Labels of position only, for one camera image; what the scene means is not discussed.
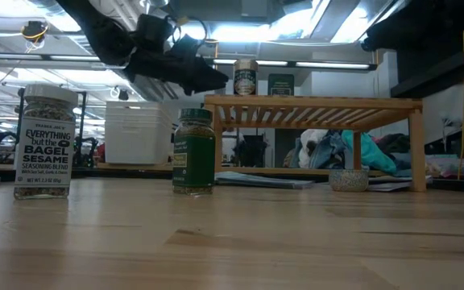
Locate green oregano spice jar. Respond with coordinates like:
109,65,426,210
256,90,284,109
172,107,217,197

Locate white plastic storage bin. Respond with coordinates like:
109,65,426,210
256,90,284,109
104,101,176,165

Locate loose paper sheets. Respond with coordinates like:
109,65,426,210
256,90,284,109
367,175,433,193

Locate wooden slatted shelf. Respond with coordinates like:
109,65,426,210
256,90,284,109
203,94,428,193

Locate black office chair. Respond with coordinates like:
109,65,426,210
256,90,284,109
238,135,272,168

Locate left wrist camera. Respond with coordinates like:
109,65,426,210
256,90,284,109
137,14,205,61

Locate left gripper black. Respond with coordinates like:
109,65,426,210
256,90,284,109
122,48,230,97

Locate white lid bagel seasoning jar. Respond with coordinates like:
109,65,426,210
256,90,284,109
13,83,79,201

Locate black overhead rack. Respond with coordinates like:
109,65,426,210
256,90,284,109
391,43,464,118

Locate speckled ceramic bowl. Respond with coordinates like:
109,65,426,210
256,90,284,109
328,168,370,193

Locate tan lid spice jar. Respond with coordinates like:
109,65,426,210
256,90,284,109
234,59,259,97

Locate pile of clothes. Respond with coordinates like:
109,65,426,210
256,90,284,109
284,128,412,176

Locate teal cloth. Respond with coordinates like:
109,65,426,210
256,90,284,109
341,129,397,175

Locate black ceiling device yellow cable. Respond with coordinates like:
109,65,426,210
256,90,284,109
20,19,50,53

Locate pink plastic bag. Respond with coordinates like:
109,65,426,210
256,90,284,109
425,155,464,180

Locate black aluminium rig frame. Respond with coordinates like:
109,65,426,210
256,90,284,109
0,167,464,194

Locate dark green wall sign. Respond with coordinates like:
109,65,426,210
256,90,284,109
267,73,295,97

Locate long ceiling light bar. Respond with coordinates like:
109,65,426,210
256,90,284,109
0,52,378,72

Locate blue-grey magazine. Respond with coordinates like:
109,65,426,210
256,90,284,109
214,171,316,191

